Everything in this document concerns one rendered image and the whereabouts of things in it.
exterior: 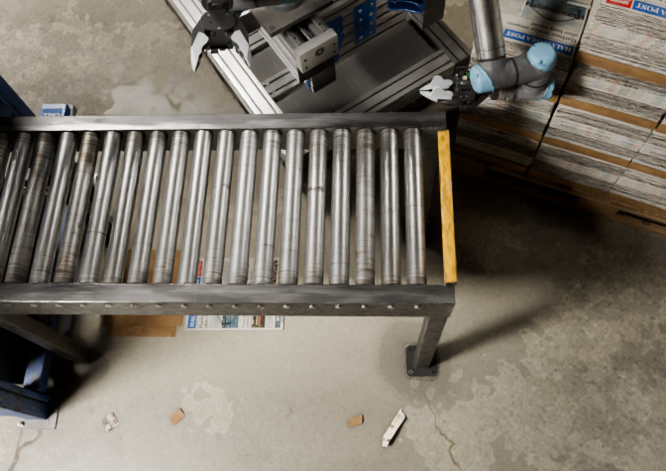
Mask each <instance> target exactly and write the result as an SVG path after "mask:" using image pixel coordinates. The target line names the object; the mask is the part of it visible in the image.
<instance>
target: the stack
mask: <svg viewBox="0 0 666 471"><path fill-rule="evenodd" d="M593 2H594V0H499V6H500V14H501V22H502V29H503V37H504V45H505V55H506V58H511V57H515V56H520V55H524V54H527V52H528V51H529V49H530V48H531V47H532V46H533V45H534V44H536V43H540V42H543V43H548V44H550V45H552V46H553V47H554V48H555V49H556V51H557V60H556V64H555V67H554V69H553V70H552V74H553V75H554V78H555V89H554V94H556V95H559V92H560V90H561V92H560V95H559V97H558V100H557V102H556V103H554V102H550V101H547V100H539V101H534V100H523V101H514V100H513V101H497V100H491V98H490V97H488V98H486V99H485V100H484V101H483V102H482V103H481V104H479V105H478V106H477V107H476V108H475V109H474V110H472V111H471V112H470V113H469V114H471V115H474V116H478V117H482V118H485V119H489V120H493V121H496V122H500V123H503V124H506V125H510V126H513V127H517V128H520V129H524V130H527V131H530V132H534V133H537V134H540V135H542V133H543V131H544V132H545V133H543V135H544V136H542V138H541V140H540V141H537V140H533V139H530V138H526V137H523V136H519V135H516V134H512V133H509V132H506V131H503V130H499V129H496V128H492V127H489V126H485V125H482V124H478V123H475V122H471V121H468V120H464V119H461V118H460V119H459V121H458V124H457V127H456V134H457V135H456V140H455V143H454V145H455V146H459V147H462V148H465V149H469V150H472V151H475V152H479V153H482V154H485V155H488V156H491V157H494V158H497V159H501V160H504V161H507V162H510V163H513V164H516V165H519V166H522V167H525V168H527V167H528V166H529V165H530V164H531V165H530V169H531V170H535V171H538V172H542V173H545V174H549V175H552V176H555V177H560V178H564V179H567V180H570V181H573V182H577V183H580V184H583V185H586V186H589V187H593V188H596V189H599V190H603V191H606V192H608V191H609V192H610V193H613V194H616V195H619V196H623V197H626V198H629V199H632V200H635V201H638V202H641V203H644V204H647V205H651V206H654V207H657V208H660V209H663V210H666V179H664V178H661V177H655V176H652V175H649V174H645V173H642V172H639V171H635V170H632V169H629V168H628V167H623V166H619V165H616V164H612V163H609V162H606V161H602V160H599V159H595V158H592V157H589V156H585V155H582V154H578V153H575V152H572V151H568V150H565V149H561V148H558V147H555V146H551V145H548V144H544V143H541V142H542V140H543V138H544V137H547V138H551V139H555V140H558V141H562V142H565V143H569V144H572V145H576V146H580V147H583V148H587V149H590V150H593V151H597V152H600V153H603V154H607V155H610V156H613V157H617V158H620V159H623V160H626V161H630V160H631V159H632V162H633V163H636V164H639V165H643V166H646V167H650V168H653V169H656V170H659V171H663V172H666V135H665V134H662V133H658V132H655V130H656V127H655V128H654V129H653V130H650V129H647V128H643V127H639V126H636V125H632V124H629V123H625V122H622V121H618V120H615V119H611V118H608V117H605V116H601V115H598V114H594V113H591V112H587V111H583V110H580V109H576V108H573V107H569V106H566V105H562V104H559V101H560V96H565V97H569V98H572V99H576V100H580V101H584V102H587V103H591V104H595V105H598V106H602V107H605V108H608V109H611V110H615V111H618V112H622V113H625V114H628V115H632V116H635V117H639V118H642V119H646V120H649V121H653V122H656V123H657V122H658V121H660V119H661V117H662V120H661V124H662V125H666V86H663V85H659V84H656V83H652V82H648V81H645V80H641V79H638V78H634V77H631V76H627V75H624V74H620V73H617V72H613V71H610V70H606V69H603V68H599V67H596V66H592V65H589V64H585V63H581V62H578V61H574V57H575V54H576V51H577V48H578V45H579V42H580V40H581V37H582V34H583V31H584V28H585V25H586V22H587V19H588V16H589V13H590V10H591V7H592V5H593ZM567 75H568V77H567ZM566 77H567V80H566ZM565 81H566V83H565ZM564 84H565V86H564ZM563 87H564V89H563ZM561 88H562V89H561ZM562 90H563V92H562ZM561 93H562V95H561ZM662 115H663V116H662ZM544 129H546V130H544ZM486 169H490V170H493V171H496V172H500V173H503V174H506V175H509V176H512V177H518V178H521V179H524V180H527V181H531V182H534V183H537V184H540V185H544V186H547V187H550V188H553V189H556V190H560V191H563V192H566V193H569V194H572V195H576V196H579V198H578V199H574V198H571V197H567V196H564V195H561V194H558V193H555V192H551V191H548V190H545V189H542V188H539V187H535V186H532V185H529V184H526V183H523V182H519V181H516V180H513V179H510V178H507V177H501V176H498V175H495V174H492V173H488V172H486ZM451 170H453V171H457V172H460V173H463V174H466V175H469V176H472V177H478V178H481V179H484V180H487V181H490V182H494V183H497V184H500V185H503V186H506V187H509V188H513V189H516V190H519V191H522V192H525V193H528V194H532V195H535V196H538V197H541V198H544V199H547V200H551V201H554V202H557V203H560V204H563V205H566V206H570V207H573V208H576V209H579V210H582V211H586V212H589V213H592V214H595V215H598V216H600V217H604V218H607V219H610V220H613V221H616V222H619V223H623V224H626V225H629V226H632V227H635V228H638V229H642V230H645V231H648V232H651V233H654V234H657V235H661V236H664V237H666V228H665V227H662V226H659V225H656V224H653V223H650V222H646V221H643V220H640V219H637V218H634V217H630V216H627V215H624V214H621V213H618V211H619V210H623V211H626V212H629V213H632V214H636V215H639V216H642V217H645V218H648V219H652V220H655V221H658V222H661V223H664V224H666V216H663V215H660V214H657V213H654V212H651V211H647V210H644V209H641V208H638V207H634V206H631V205H628V204H625V203H622V202H618V201H615V200H612V199H609V198H606V197H603V196H600V195H596V194H593V193H590V192H586V191H583V190H580V189H576V188H573V187H570V186H567V185H564V184H561V183H557V182H554V181H551V180H547V179H544V178H541V177H535V176H532V175H528V174H527V172H525V173H523V172H520V171H517V170H513V169H510V168H507V167H504V166H501V165H498V164H494V163H491V162H488V161H485V160H482V159H479V158H475V157H472V156H469V155H466V154H463V153H459V152H456V151H453V150H452V151H451Z"/></svg>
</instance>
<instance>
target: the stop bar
mask: <svg viewBox="0 0 666 471"><path fill-rule="evenodd" d="M438 153H439V174H440V196H441V217H442V239H443V261H444V282H445V286H456V285H457V284H458V283H457V264H456V260H457V256H456V246H455V227H454V209H453V191H452V173H451V155H450V154H451V151H450V136H449V130H438Z"/></svg>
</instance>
